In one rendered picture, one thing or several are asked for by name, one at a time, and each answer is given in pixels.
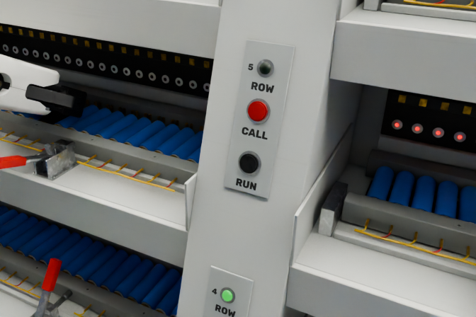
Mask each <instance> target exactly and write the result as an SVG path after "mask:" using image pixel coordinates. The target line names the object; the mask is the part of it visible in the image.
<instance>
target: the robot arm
mask: <svg viewBox="0 0 476 317"><path fill-rule="evenodd" d="M59 78H60V75H59V74H58V72H57V71H55V70H51V69H47V68H45V67H40V66H38V65H34V64H31V63H27V62H24V61H21V60H18V59H14V58H12V57H7V56H5V55H2V54H0V110H9V111H14V112H20V113H30V114H36V115H47V114H49V113H50V112H51V111H54V112H55V113H59V114H63V115H69V116H72V117H81V116H82V113H83V110H84V106H85V102H86V97H87V93H86V92H84V91H80V90H77V89H75V88H70V87H67V86H63V85H61V86H58V85H55V84H56V83H58V82H59ZM50 110H51V111H50Z"/></svg>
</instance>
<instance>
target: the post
mask: <svg viewBox="0 0 476 317"><path fill-rule="evenodd" d="M338 2H339V0H222V8H221V14H220V23H219V28H218V34H217V42H216V48H215V57H214V62H213V68H212V76H211V82H210V91H209V96H208V105H207V110H206V116H205V125H204V130H203V140H202V144H201V150H200V159H199V164H198V174H197V178H196V184H195V193H194V198H193V208H192V212H191V222H190V227H189V232H188V242H187V246H186V256H185V261H184V266H183V276H182V280H181V290H180V295H179V301H178V310H177V314H176V317H203V312H204V308H205V299H206V294H207V289H208V280H209V276H210V267H211V266H214V267H217V268H220V269H222V270H225V271H228V272H231V273H234V274H236V275H239V276H242V277H245V278H247V279H251V280H253V281H254V283H253V287H252V292H251V299H250V304H249V311H248V316H247V317H305V313H304V312H301V311H298V310H296V309H292V308H290V307H288V306H286V305H285V303H286V294H287V287H288V273H289V266H290V252H291V244H292V237H293V222H294V215H295V213H296V211H297V210H298V209H299V207H300V205H301V204H302V202H303V200H304V199H305V197H306V196H307V194H308V192H309V191H310V189H311V187H312V186H313V184H314V183H315V181H316V179H317V177H318V176H319V174H320V173H321V171H322V169H323V167H324V166H325V165H326V163H327V161H328V160H329V158H330V156H331V155H332V153H333V152H334V150H335V148H336V146H337V145H338V143H339V142H340V140H341V138H342V137H343V135H344V134H345V132H346V130H347V129H348V127H349V125H350V124H351V123H353V132H352V138H351V143H352V139H353V133H354V129H355V126H356V119H357V115H358V109H359V105H360V101H361V95H362V91H363V84H360V83H352V82H347V81H340V80H336V79H330V78H329V73H330V67H331V61H332V50H333V44H334V32H335V26H336V15H337V9H338ZM247 40H256V41H262V42H270V43H276V44H281V45H290V46H295V51H294V55H293V63H292V67H291V71H290V79H289V83H288V91H287V95H286V99H285V107H284V111H283V119H282V123H281V128H280V135H279V140H278V147H277V152H276V159H275V163H274V167H273V175H272V179H271V187H270V191H269V196H268V199H267V198H264V197H259V196H257V195H253V194H249V193H247V192H242V191H239V190H235V189H232V188H227V187H225V186H224V181H225V173H226V167H227V160H228V154H229V150H230V141H231V136H232V128H233V123H234V114H235V110H236V104H237V96H238V91H239V83H240V78H241V73H242V65H243V60H244V51H245V47H246V41H247ZM350 150H351V146H350Z"/></svg>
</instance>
